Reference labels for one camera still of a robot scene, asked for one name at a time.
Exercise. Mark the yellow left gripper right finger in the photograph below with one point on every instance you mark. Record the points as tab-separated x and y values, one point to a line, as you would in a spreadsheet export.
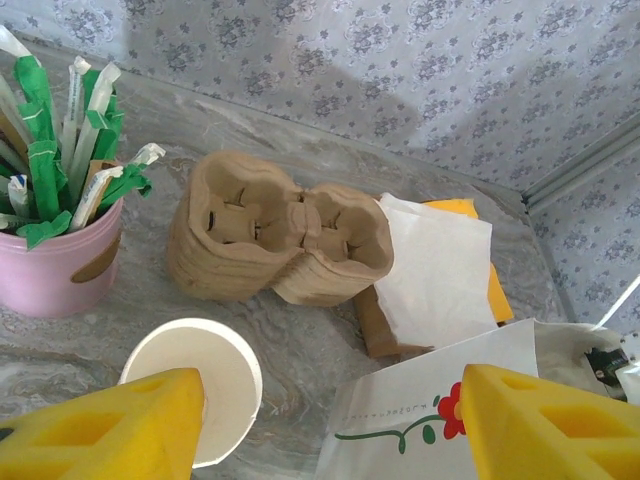
550	440

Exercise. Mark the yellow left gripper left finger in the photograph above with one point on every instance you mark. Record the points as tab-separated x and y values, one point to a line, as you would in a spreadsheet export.
100	435

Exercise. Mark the stack of paper cups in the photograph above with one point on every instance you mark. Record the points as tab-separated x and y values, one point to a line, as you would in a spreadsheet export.
230	375

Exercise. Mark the floral print paper bag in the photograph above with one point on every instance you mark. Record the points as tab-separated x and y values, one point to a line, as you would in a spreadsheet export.
400	390

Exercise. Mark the yellow paper pad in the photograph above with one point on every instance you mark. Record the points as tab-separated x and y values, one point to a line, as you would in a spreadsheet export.
500	300

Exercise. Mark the pink straw holder cup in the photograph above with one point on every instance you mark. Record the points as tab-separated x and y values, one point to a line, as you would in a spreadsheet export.
45	275

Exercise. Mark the stack of white napkins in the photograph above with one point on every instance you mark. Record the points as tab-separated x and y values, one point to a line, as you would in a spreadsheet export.
435	270

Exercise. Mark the stack of pulp cup carriers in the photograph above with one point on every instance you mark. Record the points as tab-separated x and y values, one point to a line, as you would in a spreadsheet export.
240	270

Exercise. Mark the green and white wrapped straw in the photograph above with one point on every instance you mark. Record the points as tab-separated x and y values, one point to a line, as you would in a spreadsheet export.
15	47

